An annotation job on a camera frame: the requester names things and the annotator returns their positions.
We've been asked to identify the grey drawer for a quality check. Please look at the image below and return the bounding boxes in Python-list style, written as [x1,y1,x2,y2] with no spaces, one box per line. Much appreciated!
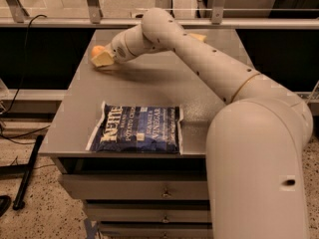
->
[59,174,208,200]
[99,223,213,239]
[84,200,211,223]

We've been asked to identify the orange fruit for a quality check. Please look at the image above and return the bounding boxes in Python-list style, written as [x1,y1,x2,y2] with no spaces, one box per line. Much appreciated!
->
[91,46,105,58]

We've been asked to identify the top grey drawer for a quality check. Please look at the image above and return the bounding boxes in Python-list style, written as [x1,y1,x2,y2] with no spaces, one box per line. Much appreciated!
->
[59,174,208,200]

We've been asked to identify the grey drawer cabinet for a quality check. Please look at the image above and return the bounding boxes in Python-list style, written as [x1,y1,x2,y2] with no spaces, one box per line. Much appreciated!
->
[39,29,253,239]

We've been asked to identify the yellow sponge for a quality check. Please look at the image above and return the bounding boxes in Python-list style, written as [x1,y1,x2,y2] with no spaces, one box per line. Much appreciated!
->
[189,33,206,43]

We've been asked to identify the black stand leg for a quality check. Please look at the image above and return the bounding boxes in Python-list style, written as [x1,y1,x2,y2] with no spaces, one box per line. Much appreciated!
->
[13,135,44,211]

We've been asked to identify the blue Kettle chips bag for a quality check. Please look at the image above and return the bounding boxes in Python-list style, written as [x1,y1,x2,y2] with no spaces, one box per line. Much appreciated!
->
[86,103,183,153]

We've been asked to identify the bottom grey drawer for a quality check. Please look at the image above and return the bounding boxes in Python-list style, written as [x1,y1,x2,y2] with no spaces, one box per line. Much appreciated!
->
[99,223,213,239]

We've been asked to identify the black cable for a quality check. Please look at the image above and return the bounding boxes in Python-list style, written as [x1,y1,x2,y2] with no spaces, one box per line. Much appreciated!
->
[0,14,51,145]

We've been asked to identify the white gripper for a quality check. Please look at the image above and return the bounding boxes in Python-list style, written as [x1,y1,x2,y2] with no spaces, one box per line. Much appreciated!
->
[91,25,156,67]

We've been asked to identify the middle grey drawer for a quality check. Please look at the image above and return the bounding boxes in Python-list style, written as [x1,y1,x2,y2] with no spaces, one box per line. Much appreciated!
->
[84,200,211,223]

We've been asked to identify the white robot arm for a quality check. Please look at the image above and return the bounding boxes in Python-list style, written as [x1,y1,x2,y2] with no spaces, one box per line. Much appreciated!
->
[92,8,313,239]

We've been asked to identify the metal railing frame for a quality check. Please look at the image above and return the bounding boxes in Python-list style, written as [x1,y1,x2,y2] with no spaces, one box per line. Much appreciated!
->
[0,0,319,29]

